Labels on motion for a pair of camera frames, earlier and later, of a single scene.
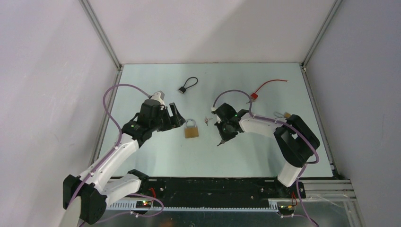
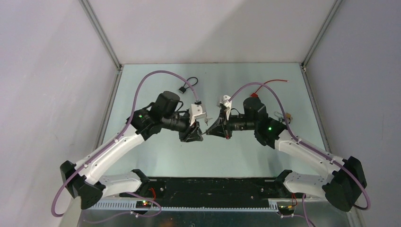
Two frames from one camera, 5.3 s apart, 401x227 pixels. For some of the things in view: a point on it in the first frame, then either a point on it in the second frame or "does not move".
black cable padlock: x=183 y=89 does not move
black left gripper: x=177 y=120 to x=196 y=135
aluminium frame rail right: x=304 y=69 does not move
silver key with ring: x=206 y=120 does not move
